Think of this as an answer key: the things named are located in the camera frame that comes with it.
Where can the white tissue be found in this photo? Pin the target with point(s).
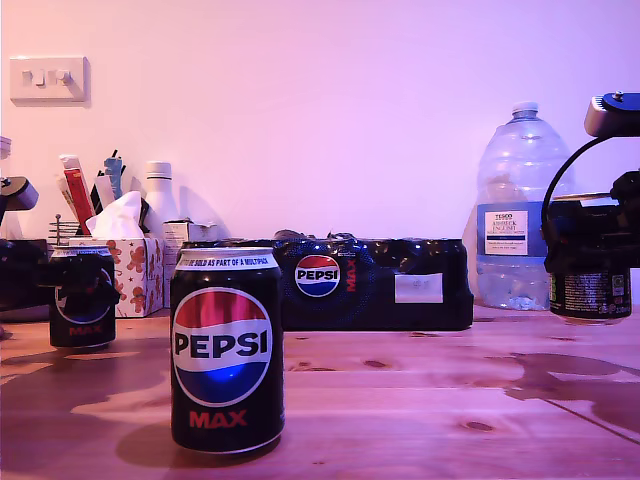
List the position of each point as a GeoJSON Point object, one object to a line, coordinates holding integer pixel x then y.
{"type": "Point", "coordinates": [120, 216]}

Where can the small cardboard box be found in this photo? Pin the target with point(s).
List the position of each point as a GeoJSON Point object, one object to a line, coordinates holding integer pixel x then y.
{"type": "Point", "coordinates": [202, 231]}

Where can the large clear water bottle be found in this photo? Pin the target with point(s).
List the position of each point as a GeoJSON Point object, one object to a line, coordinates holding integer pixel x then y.
{"type": "Point", "coordinates": [515, 175]}

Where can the gingerbread print tissue box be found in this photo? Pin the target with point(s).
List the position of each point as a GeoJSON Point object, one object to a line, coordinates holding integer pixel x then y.
{"type": "Point", "coordinates": [140, 270]}

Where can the white sachet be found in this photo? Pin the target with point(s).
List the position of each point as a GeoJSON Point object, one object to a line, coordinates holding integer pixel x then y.
{"type": "Point", "coordinates": [104, 191]}

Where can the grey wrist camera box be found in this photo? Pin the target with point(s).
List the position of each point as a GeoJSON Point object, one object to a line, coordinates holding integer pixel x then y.
{"type": "Point", "coordinates": [20, 194]}
{"type": "Point", "coordinates": [612, 117]}

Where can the blue sachet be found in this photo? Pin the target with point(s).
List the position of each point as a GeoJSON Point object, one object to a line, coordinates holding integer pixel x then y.
{"type": "Point", "coordinates": [114, 173]}

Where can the black Pepsi Max can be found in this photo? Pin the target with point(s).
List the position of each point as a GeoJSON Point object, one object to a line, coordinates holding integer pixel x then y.
{"type": "Point", "coordinates": [590, 297]}
{"type": "Point", "coordinates": [227, 310]}
{"type": "Point", "coordinates": [82, 327]}

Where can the black Pepsi Max multipack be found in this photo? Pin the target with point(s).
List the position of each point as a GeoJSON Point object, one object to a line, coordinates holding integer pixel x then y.
{"type": "Point", "coordinates": [380, 295]}

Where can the beige sachet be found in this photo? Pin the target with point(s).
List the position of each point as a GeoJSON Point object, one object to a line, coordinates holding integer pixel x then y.
{"type": "Point", "coordinates": [66, 196]}

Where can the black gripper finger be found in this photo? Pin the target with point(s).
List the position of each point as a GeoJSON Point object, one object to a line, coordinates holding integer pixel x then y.
{"type": "Point", "coordinates": [80, 275]}
{"type": "Point", "coordinates": [580, 240]}

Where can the white bottle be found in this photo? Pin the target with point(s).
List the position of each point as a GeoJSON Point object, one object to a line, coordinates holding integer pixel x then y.
{"type": "Point", "coordinates": [160, 191]}

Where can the white wall switch plate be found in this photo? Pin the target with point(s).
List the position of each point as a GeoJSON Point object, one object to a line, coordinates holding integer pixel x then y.
{"type": "Point", "coordinates": [50, 81]}

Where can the white printed carton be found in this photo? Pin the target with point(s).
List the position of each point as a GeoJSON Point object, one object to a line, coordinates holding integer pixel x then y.
{"type": "Point", "coordinates": [175, 234]}

